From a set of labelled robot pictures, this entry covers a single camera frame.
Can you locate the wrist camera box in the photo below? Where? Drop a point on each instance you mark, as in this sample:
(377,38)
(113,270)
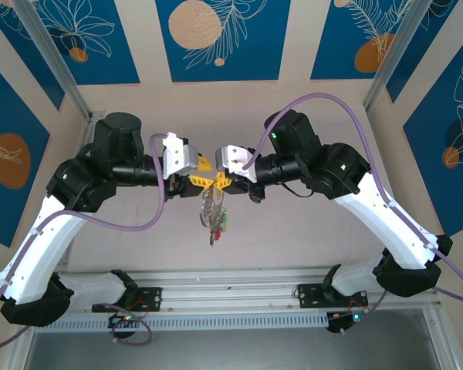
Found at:
(179,158)
(231,158)

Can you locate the grey metal sheet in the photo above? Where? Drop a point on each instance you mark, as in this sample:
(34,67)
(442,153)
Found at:
(231,350)

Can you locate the red key tag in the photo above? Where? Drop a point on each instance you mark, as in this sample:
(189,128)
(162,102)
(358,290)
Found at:
(215,235)

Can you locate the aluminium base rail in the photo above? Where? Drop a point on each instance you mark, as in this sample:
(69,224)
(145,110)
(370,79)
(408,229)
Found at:
(231,293)

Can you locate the green key tag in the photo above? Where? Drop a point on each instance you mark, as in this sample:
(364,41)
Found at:
(224,218)

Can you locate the blue floral wall panel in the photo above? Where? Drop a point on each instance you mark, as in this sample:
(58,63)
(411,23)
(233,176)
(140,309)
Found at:
(440,38)
(0,96)
(428,173)
(332,38)
(100,38)
(254,58)
(17,32)

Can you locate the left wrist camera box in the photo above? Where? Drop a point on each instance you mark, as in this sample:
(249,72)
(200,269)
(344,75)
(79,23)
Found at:
(179,158)

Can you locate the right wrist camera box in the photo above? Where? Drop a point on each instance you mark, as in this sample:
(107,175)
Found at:
(231,158)

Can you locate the aluminium frame post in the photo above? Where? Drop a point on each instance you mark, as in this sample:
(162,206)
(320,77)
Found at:
(48,50)
(395,50)

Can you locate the black controller board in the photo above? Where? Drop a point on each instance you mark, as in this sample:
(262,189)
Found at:
(341,323)
(121,320)

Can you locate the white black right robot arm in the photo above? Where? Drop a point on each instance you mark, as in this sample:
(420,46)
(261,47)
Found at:
(389,223)

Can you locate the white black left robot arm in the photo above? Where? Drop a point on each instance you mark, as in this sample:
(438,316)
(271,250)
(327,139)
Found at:
(38,246)

